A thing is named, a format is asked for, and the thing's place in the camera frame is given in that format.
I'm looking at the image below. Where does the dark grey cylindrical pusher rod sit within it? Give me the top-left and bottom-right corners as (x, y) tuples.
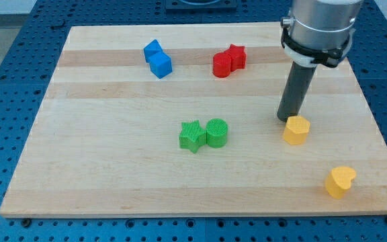
(277, 62), (316, 122)

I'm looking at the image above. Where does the yellow hexagon block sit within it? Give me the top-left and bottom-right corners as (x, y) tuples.
(282, 116), (310, 145)

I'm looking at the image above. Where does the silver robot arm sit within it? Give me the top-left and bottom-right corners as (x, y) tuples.
(277, 0), (363, 122)

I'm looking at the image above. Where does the red star block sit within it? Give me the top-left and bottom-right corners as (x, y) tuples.
(224, 44), (247, 71)

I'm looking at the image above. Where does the red cylinder block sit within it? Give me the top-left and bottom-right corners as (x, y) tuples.
(212, 52), (232, 78)

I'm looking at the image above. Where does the green cylinder block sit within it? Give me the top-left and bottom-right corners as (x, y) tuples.
(206, 118), (228, 148)

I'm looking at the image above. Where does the yellow heart block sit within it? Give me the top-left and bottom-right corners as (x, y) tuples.
(325, 166), (357, 199)

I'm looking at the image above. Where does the green star block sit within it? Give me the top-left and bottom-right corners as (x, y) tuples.
(179, 120), (207, 153)

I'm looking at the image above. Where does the blue cube block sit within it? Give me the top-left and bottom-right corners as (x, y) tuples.
(149, 52), (173, 79)

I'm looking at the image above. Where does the light wooden board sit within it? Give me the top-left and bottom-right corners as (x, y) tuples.
(0, 22), (387, 218)

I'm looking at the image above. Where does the blue triangle block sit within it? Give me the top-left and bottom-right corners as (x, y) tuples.
(143, 39), (163, 63)

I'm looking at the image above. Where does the black and white cable clamp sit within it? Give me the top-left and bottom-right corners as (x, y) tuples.
(281, 28), (355, 68)

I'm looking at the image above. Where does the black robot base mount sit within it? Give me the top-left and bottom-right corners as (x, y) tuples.
(165, 0), (237, 13)

